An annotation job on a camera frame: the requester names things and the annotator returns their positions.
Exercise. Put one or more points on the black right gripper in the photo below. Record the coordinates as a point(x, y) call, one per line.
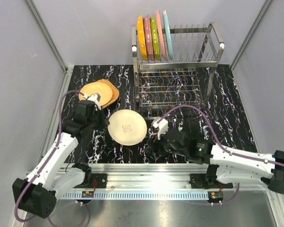
point(153, 145)

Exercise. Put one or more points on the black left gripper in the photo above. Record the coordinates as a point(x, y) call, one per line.
point(104, 122)

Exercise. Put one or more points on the yellow-orange round plate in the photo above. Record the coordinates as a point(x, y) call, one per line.
point(104, 90)

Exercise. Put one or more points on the cream white round plate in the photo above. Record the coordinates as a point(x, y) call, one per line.
point(127, 127)

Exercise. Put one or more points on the yellow-green dotted scalloped plate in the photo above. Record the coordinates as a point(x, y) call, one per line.
point(154, 34)

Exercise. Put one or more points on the pink dotted scalloped plate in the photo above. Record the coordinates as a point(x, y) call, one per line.
point(148, 37)

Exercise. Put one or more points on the orange dotted scalloped plate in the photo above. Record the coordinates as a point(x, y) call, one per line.
point(141, 37)

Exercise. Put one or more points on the beige pink leaf plate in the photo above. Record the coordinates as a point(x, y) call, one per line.
point(160, 34)

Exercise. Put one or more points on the beige blue leaf plate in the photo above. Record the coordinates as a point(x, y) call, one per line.
point(168, 35)

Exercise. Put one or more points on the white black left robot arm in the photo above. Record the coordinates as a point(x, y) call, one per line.
point(39, 192)

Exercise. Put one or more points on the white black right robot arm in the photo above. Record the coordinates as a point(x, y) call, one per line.
point(225, 166)

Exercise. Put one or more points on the tan plates under leaf plate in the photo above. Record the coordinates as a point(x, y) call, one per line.
point(115, 94)

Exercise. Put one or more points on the stainless steel dish rack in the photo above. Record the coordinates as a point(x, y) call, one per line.
point(186, 79)

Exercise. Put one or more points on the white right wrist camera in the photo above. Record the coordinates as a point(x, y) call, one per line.
point(161, 126)

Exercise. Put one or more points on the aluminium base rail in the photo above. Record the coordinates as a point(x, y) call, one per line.
point(167, 176)

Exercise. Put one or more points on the white slotted cable duct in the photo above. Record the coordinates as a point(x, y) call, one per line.
point(135, 195)

